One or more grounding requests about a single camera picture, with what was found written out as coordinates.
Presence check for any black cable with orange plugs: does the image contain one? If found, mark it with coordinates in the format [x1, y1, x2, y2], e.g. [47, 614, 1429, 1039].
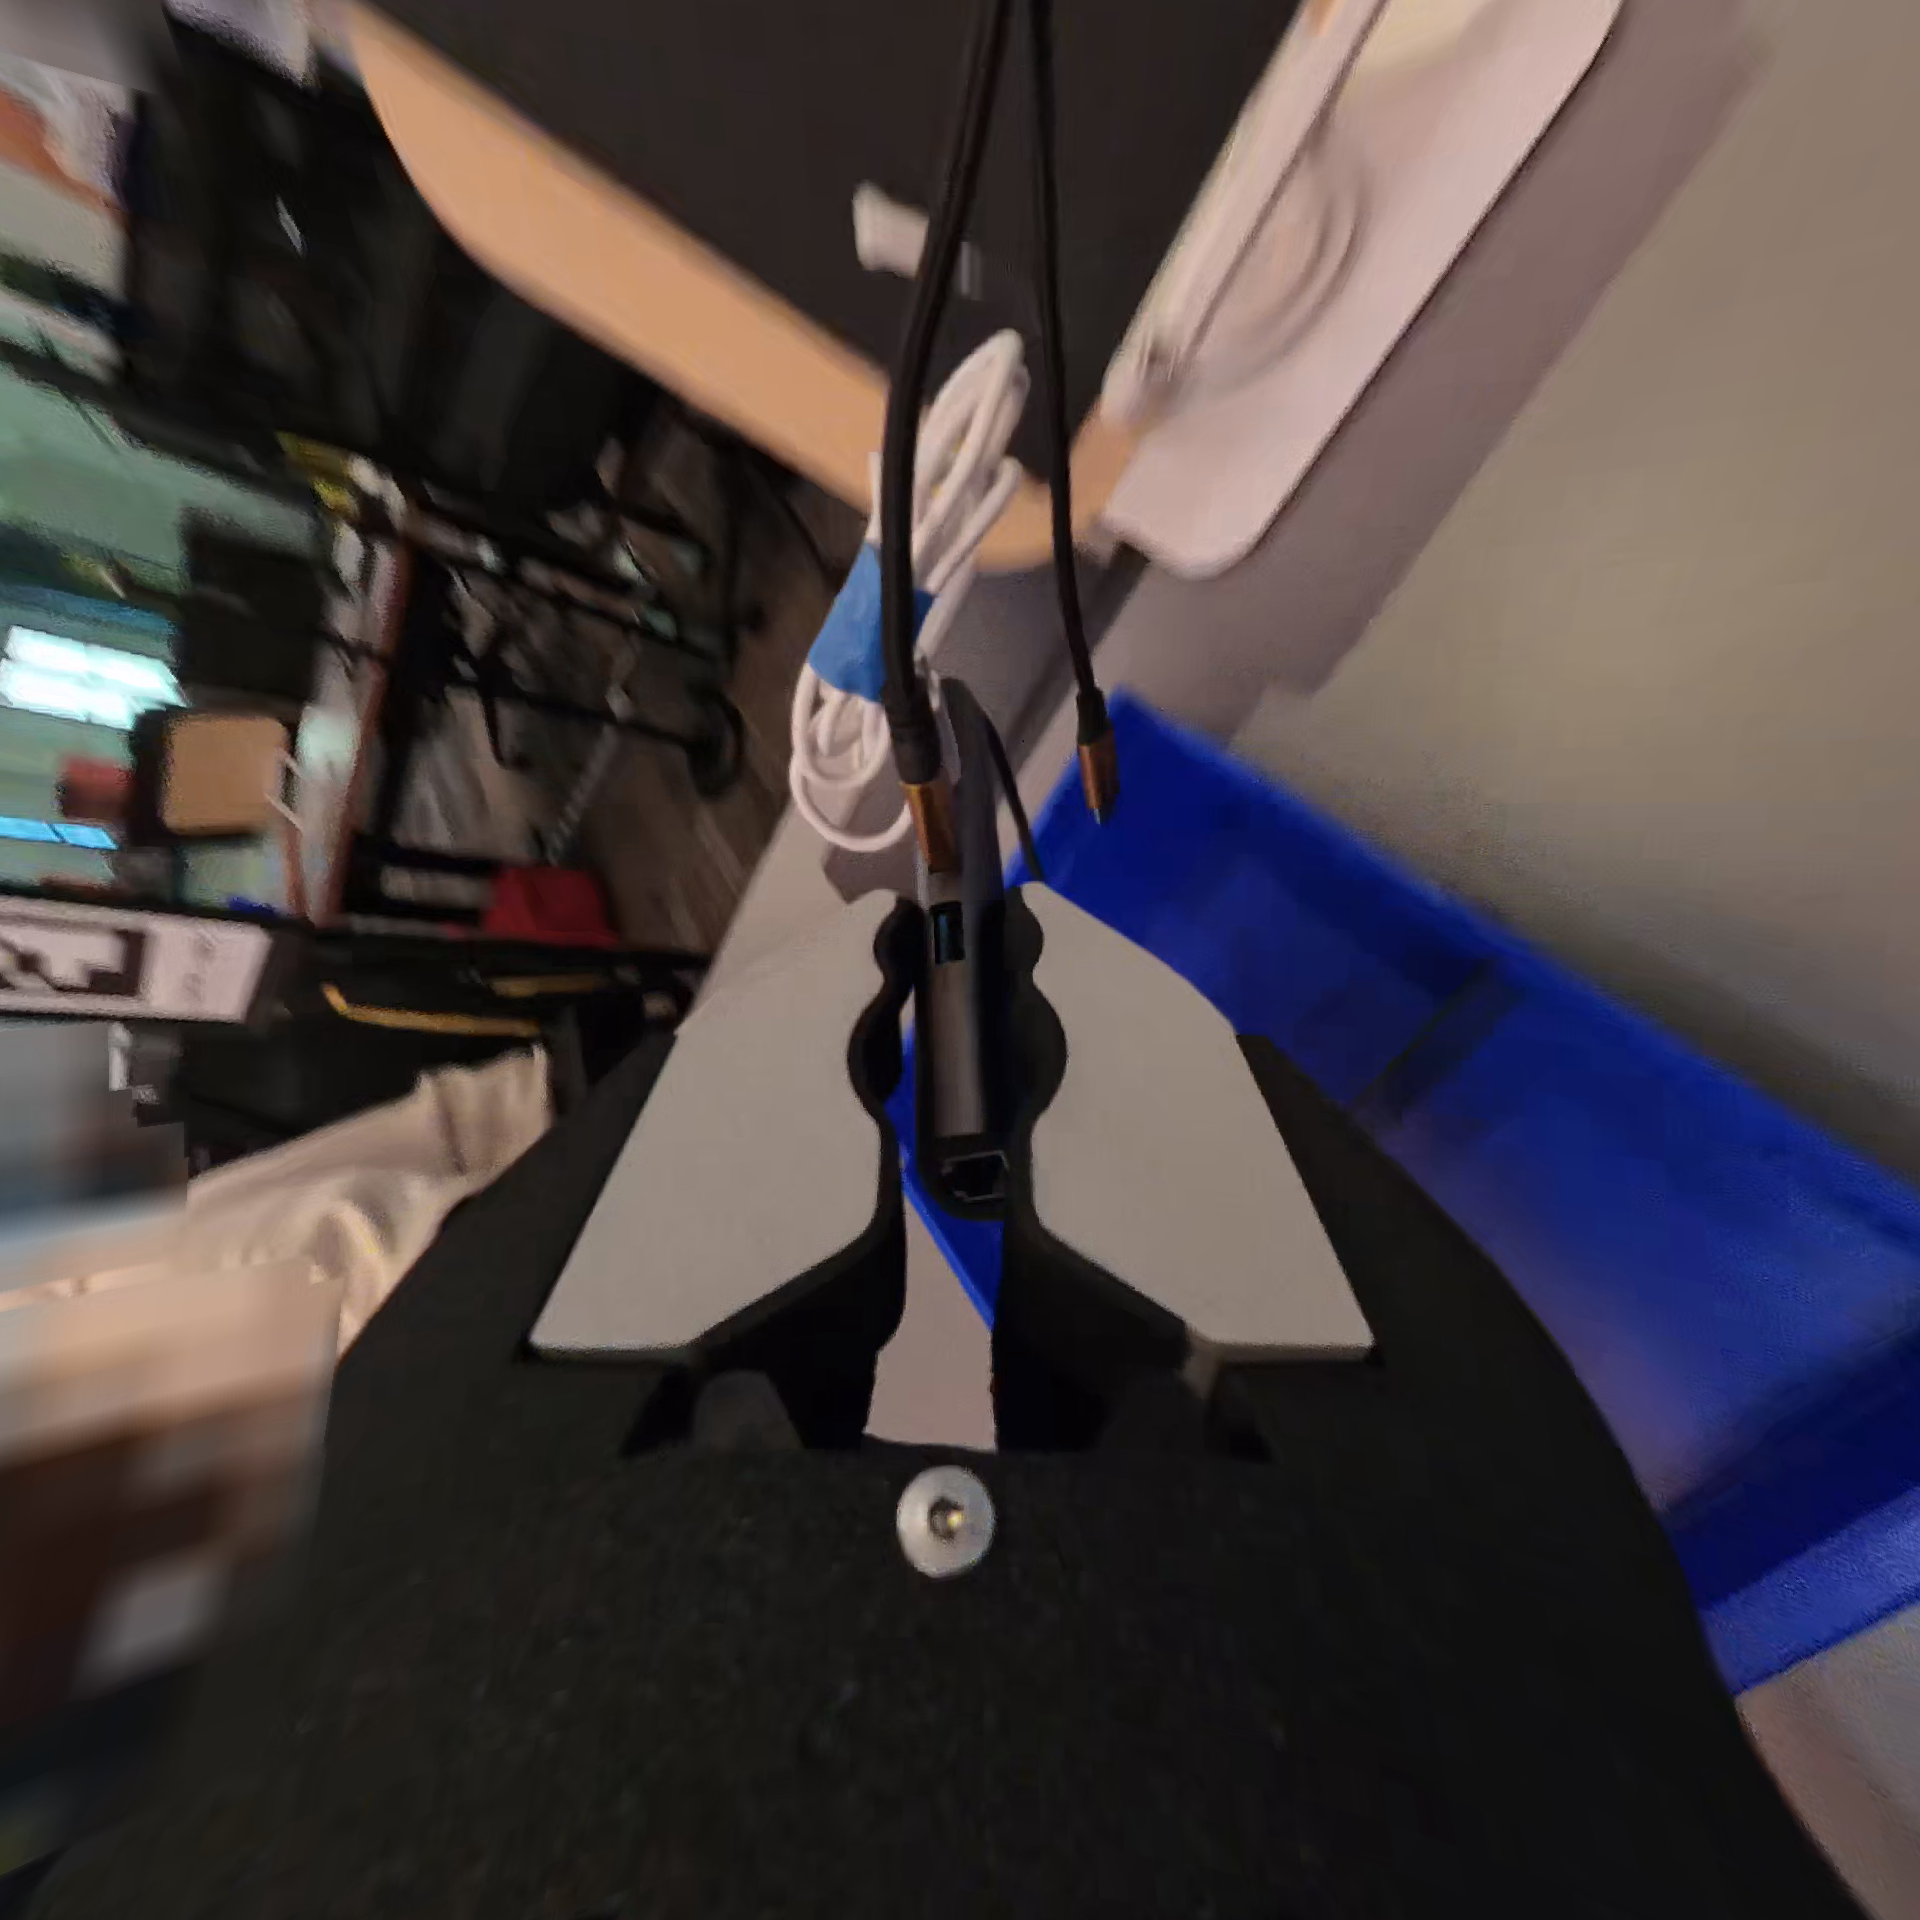
[875, 0, 1124, 877]

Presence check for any blue tape band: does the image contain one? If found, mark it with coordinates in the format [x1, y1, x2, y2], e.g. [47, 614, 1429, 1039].
[807, 545, 941, 701]

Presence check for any white folding stand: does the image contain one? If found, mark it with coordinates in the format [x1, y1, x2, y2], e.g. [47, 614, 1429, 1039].
[852, 0, 1633, 581]

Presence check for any blue plastic bin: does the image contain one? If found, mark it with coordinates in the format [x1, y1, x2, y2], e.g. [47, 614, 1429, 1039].
[881, 690, 1920, 1702]

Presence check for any grey usb hub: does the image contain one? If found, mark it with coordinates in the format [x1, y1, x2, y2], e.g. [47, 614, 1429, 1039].
[903, 752, 1050, 1226]

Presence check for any person's white shirt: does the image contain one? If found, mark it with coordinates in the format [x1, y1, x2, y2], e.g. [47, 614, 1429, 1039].
[184, 1049, 563, 1353]

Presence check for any wooden board with dark panel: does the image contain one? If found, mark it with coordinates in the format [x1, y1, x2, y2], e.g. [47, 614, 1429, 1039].
[346, 0, 1310, 576]

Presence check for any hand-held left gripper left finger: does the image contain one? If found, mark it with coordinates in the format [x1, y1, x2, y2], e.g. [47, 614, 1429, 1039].
[528, 893, 910, 1367]

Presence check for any white cable bundle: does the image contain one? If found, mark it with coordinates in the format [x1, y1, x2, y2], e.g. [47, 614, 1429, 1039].
[786, 331, 1042, 859]

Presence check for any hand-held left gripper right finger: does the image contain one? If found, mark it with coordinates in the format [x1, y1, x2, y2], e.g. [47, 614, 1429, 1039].
[994, 884, 1377, 1367]

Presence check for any grey desk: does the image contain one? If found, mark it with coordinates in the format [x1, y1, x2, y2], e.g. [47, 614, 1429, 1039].
[703, 0, 1920, 1920]

